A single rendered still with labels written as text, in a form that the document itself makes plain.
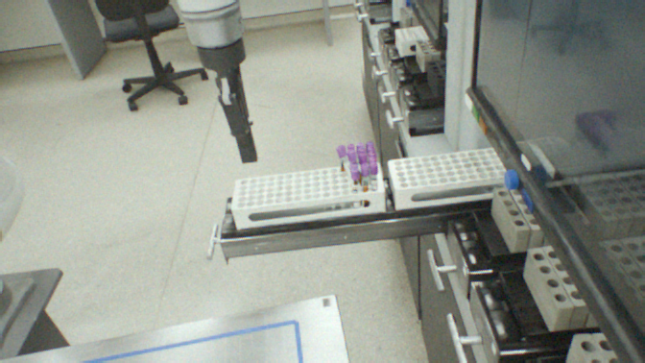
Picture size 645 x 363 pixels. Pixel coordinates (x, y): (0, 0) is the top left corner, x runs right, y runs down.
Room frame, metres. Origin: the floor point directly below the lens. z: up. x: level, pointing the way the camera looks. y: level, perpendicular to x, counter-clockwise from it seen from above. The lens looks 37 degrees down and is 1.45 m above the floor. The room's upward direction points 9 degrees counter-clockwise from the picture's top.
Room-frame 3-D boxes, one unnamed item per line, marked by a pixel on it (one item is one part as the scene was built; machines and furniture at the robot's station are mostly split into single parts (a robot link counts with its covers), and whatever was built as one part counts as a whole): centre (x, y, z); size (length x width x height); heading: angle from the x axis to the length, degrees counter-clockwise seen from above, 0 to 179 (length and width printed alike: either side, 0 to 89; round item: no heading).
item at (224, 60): (0.78, 0.13, 1.13); 0.08 x 0.07 x 0.09; 177
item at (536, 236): (0.61, -0.33, 0.85); 0.12 x 0.02 x 0.06; 177
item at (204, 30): (0.78, 0.13, 1.21); 0.09 x 0.09 x 0.06
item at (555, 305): (0.46, -0.30, 0.85); 0.12 x 0.02 x 0.06; 176
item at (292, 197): (0.78, 0.03, 0.83); 0.30 x 0.10 x 0.06; 87
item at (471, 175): (0.76, -0.29, 0.83); 0.30 x 0.10 x 0.06; 87
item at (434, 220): (0.77, -0.11, 0.78); 0.73 x 0.14 x 0.09; 87
